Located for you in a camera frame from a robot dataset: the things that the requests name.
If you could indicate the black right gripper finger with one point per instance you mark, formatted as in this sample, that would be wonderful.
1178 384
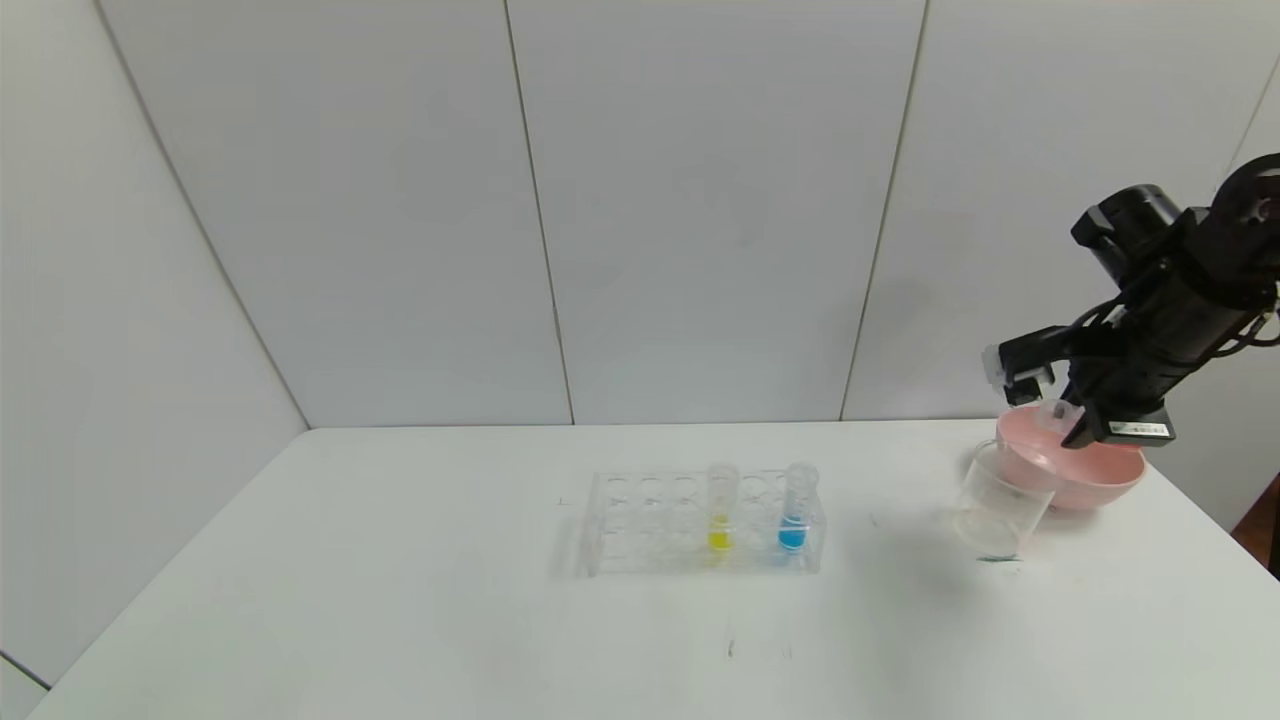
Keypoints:
1090 428

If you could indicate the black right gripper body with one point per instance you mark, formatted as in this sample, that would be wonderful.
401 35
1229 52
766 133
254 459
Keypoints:
1135 428

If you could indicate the test tube with red pigment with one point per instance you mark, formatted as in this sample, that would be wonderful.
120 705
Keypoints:
1055 412

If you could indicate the test tube with yellow pigment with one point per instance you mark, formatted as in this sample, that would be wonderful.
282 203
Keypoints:
720 535

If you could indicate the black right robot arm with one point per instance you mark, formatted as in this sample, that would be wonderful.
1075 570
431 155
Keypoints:
1240 230

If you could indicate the clear plastic beaker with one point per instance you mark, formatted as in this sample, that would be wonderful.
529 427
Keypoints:
1000 510

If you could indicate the test tube with blue pigment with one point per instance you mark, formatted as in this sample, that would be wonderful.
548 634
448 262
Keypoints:
792 535

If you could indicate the clear plastic test tube rack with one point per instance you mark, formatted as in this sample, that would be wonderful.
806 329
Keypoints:
650 520

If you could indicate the pink bowl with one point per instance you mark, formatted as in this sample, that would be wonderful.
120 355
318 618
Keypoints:
1100 480

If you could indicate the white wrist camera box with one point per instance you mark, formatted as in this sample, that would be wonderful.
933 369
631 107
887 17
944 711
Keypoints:
1000 372

